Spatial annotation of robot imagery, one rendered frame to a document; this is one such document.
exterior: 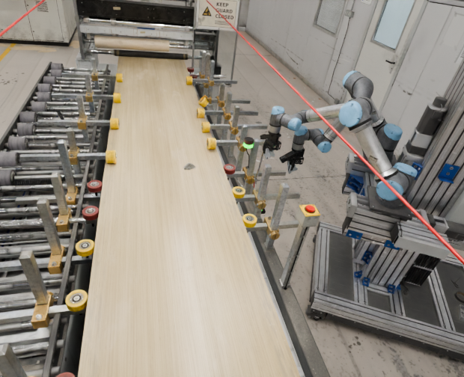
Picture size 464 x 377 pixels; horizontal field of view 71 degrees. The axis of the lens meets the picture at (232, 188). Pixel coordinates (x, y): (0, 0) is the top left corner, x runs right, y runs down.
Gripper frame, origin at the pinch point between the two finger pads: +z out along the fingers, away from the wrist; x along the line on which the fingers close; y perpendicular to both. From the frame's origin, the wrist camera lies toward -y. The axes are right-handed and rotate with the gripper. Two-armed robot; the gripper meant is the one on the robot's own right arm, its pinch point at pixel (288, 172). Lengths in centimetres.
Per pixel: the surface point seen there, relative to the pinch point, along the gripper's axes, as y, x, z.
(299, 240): -30, -82, -24
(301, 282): 15, -36, 85
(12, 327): -150, -91, -7
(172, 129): -76, 53, -8
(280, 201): -30, -56, -25
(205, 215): -67, -45, -10
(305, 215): -32, -82, -41
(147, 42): -89, 227, -22
